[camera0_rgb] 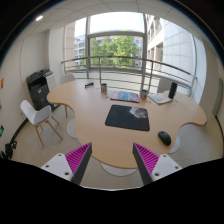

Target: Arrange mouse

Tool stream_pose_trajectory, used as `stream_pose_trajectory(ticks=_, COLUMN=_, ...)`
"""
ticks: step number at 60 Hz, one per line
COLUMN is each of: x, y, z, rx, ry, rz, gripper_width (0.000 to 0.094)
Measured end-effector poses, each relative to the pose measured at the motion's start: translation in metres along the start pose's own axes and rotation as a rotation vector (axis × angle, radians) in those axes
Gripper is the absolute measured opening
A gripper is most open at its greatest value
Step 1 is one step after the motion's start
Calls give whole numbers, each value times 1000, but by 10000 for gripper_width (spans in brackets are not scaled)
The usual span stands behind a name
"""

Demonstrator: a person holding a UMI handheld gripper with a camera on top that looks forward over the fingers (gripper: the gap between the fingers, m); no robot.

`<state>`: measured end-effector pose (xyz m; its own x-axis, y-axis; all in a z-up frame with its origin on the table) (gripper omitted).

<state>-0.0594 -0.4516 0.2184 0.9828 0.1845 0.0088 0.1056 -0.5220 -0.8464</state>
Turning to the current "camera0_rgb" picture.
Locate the white patterned mug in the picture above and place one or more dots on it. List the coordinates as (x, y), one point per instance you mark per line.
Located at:
(143, 94)

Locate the metal window railing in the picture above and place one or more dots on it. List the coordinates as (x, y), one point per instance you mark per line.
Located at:
(129, 73)

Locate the white chair far right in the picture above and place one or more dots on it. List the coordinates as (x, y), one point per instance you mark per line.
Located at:
(164, 85)

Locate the open white notebook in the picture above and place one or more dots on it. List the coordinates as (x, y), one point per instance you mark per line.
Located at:
(159, 98)

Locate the black upright speaker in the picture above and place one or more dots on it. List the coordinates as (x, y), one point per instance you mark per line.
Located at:
(173, 89)

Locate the white chair behind table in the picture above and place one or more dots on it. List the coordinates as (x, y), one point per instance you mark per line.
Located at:
(67, 78)

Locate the black office printer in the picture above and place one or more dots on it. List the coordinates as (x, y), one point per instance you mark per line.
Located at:
(38, 88)

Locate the wooden meeting table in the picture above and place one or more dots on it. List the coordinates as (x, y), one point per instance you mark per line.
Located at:
(111, 145)

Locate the black mouse pad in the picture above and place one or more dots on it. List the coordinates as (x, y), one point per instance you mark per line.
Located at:
(127, 117)

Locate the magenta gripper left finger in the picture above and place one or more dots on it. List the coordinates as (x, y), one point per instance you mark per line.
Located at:
(70, 166)

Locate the black computer mouse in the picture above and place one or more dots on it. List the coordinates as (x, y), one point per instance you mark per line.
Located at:
(164, 137)

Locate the colourful magazine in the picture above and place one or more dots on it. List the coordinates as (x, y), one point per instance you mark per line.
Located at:
(125, 96)

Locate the white chair wooden legs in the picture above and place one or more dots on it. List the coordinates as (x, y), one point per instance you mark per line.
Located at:
(37, 118)

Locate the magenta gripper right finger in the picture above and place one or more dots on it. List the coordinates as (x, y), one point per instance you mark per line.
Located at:
(152, 166)

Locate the dark red mug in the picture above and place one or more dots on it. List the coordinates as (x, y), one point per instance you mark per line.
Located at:
(103, 87)

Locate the dark blue stapler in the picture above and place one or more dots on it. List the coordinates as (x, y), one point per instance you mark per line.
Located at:
(89, 84)

